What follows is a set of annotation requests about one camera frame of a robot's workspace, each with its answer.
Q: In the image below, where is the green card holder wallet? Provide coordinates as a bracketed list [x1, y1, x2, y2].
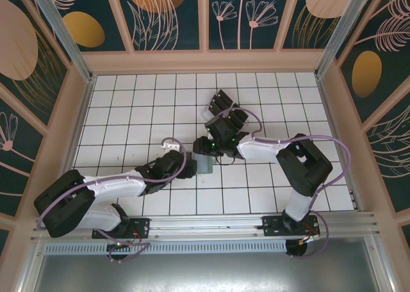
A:
[191, 152, 215, 175]

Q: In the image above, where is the clear acrylic card rack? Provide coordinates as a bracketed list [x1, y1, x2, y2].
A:
[201, 87, 251, 136]

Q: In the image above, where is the black credit card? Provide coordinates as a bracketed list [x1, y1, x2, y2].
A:
[217, 88, 235, 106]
[227, 109, 247, 128]
[231, 103, 250, 122]
[208, 100, 227, 115]
[211, 94, 231, 111]
[225, 115, 242, 131]

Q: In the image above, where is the grey sheet metal panel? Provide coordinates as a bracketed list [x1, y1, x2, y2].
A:
[19, 237, 398, 292]

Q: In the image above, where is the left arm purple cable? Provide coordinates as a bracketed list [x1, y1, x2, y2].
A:
[35, 136, 188, 264]

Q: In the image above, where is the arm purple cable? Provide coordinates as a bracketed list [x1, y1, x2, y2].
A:
[35, 136, 188, 264]
[219, 108, 352, 261]

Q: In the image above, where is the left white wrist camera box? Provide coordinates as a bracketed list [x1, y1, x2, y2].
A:
[160, 140, 181, 152]

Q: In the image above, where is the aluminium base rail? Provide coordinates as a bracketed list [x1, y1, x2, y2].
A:
[30, 211, 382, 242]

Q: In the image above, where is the grey slotted cable duct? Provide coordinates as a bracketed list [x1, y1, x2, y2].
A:
[44, 239, 288, 255]

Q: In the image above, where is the small circuit board with wires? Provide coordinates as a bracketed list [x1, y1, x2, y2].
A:
[106, 239, 136, 252]

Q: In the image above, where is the aluminium table side rail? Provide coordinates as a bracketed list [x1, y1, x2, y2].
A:
[315, 76, 363, 211]
[47, 74, 97, 218]

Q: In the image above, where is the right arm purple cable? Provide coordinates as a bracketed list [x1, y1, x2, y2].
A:
[219, 108, 352, 261]

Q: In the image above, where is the orange white wire connector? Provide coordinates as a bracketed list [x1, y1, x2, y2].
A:
[298, 230, 321, 245]

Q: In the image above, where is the aluminium frame post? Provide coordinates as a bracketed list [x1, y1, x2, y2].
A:
[313, 0, 385, 80]
[27, 0, 97, 83]

